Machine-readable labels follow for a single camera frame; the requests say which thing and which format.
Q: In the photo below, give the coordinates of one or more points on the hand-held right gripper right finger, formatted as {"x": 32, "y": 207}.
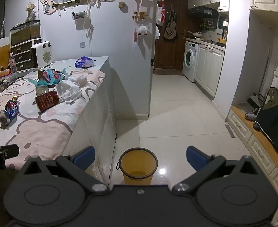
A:
{"x": 196, "y": 158}

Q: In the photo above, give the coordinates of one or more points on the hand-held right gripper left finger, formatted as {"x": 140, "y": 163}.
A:
{"x": 84, "y": 158}

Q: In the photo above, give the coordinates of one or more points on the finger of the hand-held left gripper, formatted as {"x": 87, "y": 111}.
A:
{"x": 11, "y": 151}

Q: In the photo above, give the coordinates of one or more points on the small gold wrapper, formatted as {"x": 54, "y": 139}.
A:
{"x": 15, "y": 98}

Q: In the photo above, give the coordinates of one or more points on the yellow bin with brown rim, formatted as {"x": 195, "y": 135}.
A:
{"x": 137, "y": 163}

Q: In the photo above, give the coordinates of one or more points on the red cigarette pack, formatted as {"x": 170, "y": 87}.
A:
{"x": 46, "y": 101}

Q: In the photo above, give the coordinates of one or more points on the pink printed blanket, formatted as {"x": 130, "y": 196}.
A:
{"x": 34, "y": 127}

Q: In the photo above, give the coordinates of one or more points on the crushed blue drink can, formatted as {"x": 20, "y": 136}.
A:
{"x": 8, "y": 112}

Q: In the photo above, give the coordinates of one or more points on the wooden bench with drawers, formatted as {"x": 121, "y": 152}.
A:
{"x": 247, "y": 134}

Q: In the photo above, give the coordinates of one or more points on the white plastic bag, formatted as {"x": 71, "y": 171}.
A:
{"x": 67, "y": 92}

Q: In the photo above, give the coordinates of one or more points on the grey spray can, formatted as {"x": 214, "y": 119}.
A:
{"x": 250, "y": 116}

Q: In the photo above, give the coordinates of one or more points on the crumpled white tissue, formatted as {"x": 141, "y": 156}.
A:
{"x": 79, "y": 80}

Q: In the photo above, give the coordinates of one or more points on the blue plastic wrapper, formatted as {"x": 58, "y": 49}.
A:
{"x": 49, "y": 75}

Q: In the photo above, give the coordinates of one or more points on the black tote bag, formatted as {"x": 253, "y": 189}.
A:
{"x": 276, "y": 127}

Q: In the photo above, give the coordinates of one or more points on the red-label water bottle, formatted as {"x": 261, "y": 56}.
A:
{"x": 12, "y": 63}

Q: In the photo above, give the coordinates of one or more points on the white lower kitchen cabinets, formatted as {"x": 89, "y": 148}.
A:
{"x": 207, "y": 68}

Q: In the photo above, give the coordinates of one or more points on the door mat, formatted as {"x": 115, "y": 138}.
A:
{"x": 167, "y": 72}

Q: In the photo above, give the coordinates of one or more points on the purple snack bag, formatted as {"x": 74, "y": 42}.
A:
{"x": 83, "y": 62}

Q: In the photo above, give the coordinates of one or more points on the dark drawer unit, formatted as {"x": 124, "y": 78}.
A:
{"x": 22, "y": 56}

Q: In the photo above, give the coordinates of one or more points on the white washing machine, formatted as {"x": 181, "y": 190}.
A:
{"x": 189, "y": 59}

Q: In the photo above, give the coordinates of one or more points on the white fan heater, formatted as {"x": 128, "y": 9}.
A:
{"x": 41, "y": 54}

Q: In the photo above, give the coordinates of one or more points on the brown wooden door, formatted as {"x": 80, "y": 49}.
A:
{"x": 174, "y": 52}

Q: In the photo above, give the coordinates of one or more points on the glass fish tank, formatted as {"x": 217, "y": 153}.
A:
{"x": 22, "y": 34}

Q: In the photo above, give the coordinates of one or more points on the yellow pot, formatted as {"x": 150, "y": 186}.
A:
{"x": 222, "y": 41}

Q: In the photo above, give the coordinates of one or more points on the hanging brown bag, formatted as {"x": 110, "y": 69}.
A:
{"x": 170, "y": 29}

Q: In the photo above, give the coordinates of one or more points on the pink hanging tag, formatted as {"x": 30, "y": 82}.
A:
{"x": 135, "y": 36}

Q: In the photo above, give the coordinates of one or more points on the white plush toy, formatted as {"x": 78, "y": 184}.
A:
{"x": 143, "y": 29}

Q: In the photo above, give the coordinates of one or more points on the dried flowers in vase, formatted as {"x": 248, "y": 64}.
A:
{"x": 30, "y": 9}

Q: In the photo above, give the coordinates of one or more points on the black range hood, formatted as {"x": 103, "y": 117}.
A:
{"x": 202, "y": 11}

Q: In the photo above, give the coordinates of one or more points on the hanging red bag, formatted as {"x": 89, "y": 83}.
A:
{"x": 161, "y": 14}

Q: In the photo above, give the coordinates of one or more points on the small wooden block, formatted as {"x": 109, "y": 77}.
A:
{"x": 121, "y": 4}

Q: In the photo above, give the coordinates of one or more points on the white wall switch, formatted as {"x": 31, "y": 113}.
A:
{"x": 82, "y": 45}

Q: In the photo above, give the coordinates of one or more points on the small wall shelf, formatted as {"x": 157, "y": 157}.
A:
{"x": 79, "y": 16}

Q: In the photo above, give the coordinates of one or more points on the wooden plane wall decor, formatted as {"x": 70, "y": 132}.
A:
{"x": 141, "y": 15}

